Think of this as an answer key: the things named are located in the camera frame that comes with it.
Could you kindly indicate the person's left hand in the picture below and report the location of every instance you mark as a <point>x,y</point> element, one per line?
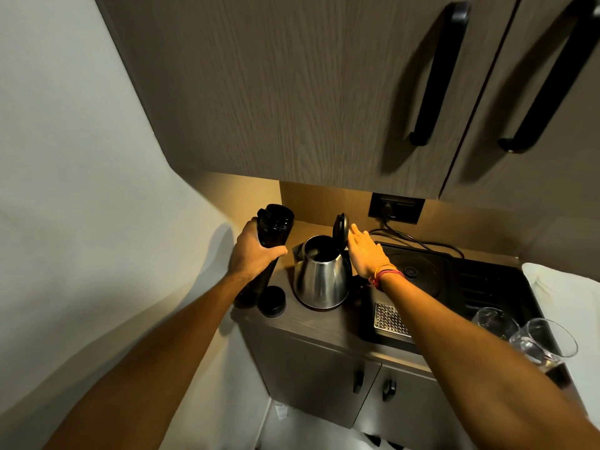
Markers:
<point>248,257</point>

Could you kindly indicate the person's right hand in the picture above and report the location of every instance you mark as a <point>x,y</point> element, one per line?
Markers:
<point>368,257</point>

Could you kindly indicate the person's right fingers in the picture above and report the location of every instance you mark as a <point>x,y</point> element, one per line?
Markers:
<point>358,234</point>

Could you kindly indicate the person's left thumb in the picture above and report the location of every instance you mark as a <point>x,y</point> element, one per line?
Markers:
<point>275,253</point>

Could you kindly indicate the black water bottle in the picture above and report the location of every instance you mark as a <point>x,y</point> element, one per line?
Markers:
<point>276,224</point>

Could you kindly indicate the person's left forearm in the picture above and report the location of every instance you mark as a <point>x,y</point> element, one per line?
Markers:
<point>159,365</point>

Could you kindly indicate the person's right forearm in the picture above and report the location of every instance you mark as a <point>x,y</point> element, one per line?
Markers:
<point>478,370</point>

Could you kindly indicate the black bottle cap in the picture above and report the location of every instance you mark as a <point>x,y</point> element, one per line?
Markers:
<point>272,301</point>

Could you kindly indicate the stainless steel electric kettle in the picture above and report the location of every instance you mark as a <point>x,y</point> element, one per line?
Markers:
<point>323,276</point>

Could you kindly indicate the metal drip grate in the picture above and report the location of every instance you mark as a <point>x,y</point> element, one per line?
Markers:
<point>390,320</point>

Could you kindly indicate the grey lower cabinet door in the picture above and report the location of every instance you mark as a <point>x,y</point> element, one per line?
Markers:
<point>417,417</point>
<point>304,370</point>

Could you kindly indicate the black ribbed drainer tray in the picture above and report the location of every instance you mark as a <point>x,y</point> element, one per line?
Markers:
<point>492,285</point>

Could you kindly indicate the white paper scrap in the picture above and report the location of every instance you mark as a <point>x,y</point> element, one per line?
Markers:
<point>282,411</point>

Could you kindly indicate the clear drinking glass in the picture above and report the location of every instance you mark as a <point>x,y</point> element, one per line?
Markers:
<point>494,321</point>
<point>539,344</point>

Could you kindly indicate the wide wooden upper cabinet door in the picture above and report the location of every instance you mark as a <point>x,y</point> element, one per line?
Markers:
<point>281,88</point>

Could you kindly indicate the narrow wooden upper cabinet door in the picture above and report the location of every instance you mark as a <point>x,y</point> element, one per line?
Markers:
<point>553,182</point>

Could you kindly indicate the white cloth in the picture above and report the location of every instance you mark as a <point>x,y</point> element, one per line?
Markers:
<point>569,304</point>

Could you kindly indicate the black wall socket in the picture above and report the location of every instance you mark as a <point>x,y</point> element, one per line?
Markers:
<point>396,208</point>

